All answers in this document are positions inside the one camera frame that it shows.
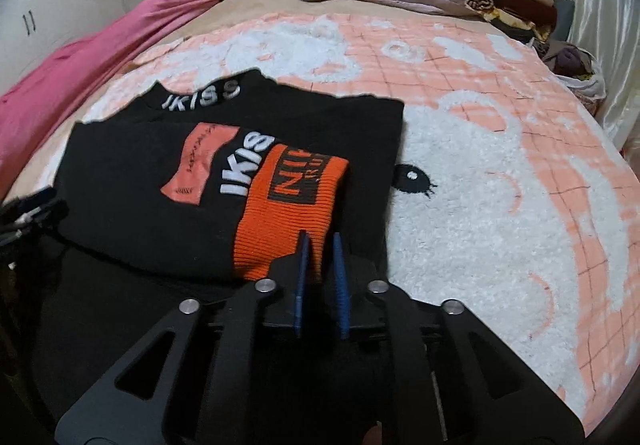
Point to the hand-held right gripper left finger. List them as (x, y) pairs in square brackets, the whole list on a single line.
[(300, 275)]

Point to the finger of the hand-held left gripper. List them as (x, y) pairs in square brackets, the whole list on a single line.
[(40, 217), (35, 197)]

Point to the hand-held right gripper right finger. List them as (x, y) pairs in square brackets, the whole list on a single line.
[(340, 285)]

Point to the black sweater with orange cuffs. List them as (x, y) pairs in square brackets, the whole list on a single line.
[(125, 185)]

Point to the white bag of clothes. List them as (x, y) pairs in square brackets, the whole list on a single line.
[(570, 62)]

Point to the pink quilt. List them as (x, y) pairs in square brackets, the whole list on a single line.
[(100, 65)]

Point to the peach plaid fleece blanket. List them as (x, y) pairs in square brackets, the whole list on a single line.
[(475, 175)]

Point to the white wardrobe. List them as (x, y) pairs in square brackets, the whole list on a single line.
[(50, 0)]

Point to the white satin curtain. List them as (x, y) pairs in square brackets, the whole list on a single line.
[(600, 0)]

